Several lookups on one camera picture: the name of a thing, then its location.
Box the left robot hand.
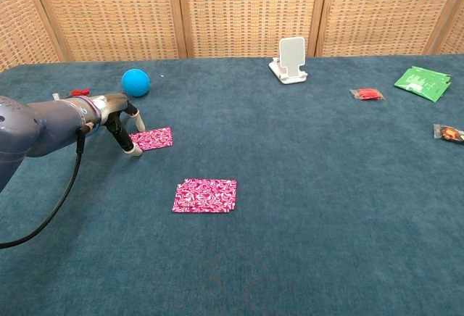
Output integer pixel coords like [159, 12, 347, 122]
[88, 92, 146, 157]

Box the woven folding screen panel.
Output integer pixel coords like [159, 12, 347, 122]
[20, 0, 188, 62]
[175, 0, 329, 59]
[315, 0, 460, 58]
[0, 0, 72, 72]
[422, 0, 464, 56]

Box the dark candy wrapper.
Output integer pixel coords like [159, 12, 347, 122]
[433, 123, 464, 145]

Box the pink patterned card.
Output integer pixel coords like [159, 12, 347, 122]
[129, 126, 173, 153]
[171, 178, 238, 215]

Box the white phone stand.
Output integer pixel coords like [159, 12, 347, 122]
[268, 36, 309, 86]

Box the blue ball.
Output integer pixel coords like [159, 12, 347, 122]
[121, 68, 151, 98]

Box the green foil packet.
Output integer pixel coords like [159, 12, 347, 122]
[394, 66, 452, 103]

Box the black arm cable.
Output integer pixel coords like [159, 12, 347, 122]
[0, 122, 94, 250]

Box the red candy in clear wrapper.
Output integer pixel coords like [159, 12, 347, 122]
[349, 88, 384, 101]

